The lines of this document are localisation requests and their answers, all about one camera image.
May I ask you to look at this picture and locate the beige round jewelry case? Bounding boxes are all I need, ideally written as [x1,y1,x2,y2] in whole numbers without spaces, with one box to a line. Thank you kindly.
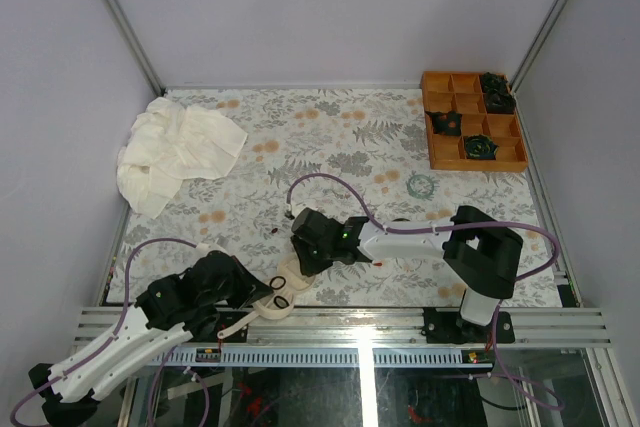
[217,254,315,341]

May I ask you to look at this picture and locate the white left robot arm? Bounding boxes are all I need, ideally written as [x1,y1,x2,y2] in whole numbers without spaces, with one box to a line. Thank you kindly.
[29,251,273,426]

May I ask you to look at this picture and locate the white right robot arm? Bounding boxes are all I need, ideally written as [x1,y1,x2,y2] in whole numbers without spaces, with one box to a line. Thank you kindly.
[291,206,523,345]

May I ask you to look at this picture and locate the floral patterned table mat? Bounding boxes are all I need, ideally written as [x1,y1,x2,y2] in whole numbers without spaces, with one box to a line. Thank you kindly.
[103,89,561,307]

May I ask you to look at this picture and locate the crumpled white cloth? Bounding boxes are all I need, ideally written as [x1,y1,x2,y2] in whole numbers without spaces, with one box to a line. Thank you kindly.
[116,97,248,219]

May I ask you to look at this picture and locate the black flower orange dots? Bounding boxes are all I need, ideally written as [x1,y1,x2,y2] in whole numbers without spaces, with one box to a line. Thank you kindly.
[426,111,462,137]

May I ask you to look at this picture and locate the black flower yellow green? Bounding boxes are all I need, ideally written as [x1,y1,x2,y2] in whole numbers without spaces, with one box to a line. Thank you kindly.
[463,134,498,160]

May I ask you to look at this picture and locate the wooden compartment tray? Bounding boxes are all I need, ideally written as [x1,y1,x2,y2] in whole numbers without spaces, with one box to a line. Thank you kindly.
[421,71,528,173]

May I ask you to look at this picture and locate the black fabric flower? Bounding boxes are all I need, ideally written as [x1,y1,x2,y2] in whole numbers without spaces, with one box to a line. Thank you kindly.
[484,91,516,115]
[480,72,510,93]

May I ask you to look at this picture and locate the black fabric flower top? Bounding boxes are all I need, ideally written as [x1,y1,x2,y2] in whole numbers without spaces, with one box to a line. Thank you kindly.
[480,72,510,93]

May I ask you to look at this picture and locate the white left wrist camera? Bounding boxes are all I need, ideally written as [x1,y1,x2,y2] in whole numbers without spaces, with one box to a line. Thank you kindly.
[195,242,229,257]

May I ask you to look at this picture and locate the green beaded bracelet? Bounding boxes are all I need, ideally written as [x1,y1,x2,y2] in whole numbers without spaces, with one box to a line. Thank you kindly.
[405,174,435,199]

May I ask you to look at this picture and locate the aluminium front rail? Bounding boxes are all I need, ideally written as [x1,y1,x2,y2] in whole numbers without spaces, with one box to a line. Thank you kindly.
[69,304,614,348]

